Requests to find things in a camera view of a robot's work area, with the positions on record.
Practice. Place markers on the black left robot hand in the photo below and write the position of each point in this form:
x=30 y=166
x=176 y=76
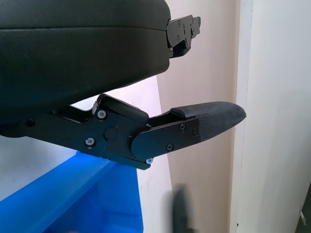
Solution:
x=73 y=60

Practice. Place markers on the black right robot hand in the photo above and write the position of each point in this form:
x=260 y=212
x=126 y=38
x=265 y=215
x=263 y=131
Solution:
x=179 y=211

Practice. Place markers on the blue plastic tray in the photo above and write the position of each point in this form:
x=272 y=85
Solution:
x=60 y=206

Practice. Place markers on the dark grey furniture panel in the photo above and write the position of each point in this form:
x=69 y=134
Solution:
x=306 y=208

